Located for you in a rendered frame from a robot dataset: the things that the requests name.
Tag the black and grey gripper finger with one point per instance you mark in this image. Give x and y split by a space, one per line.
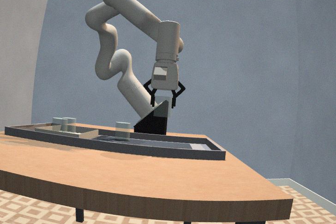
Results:
150 92
177 94

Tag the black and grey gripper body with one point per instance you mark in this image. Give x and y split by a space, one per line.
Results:
171 82

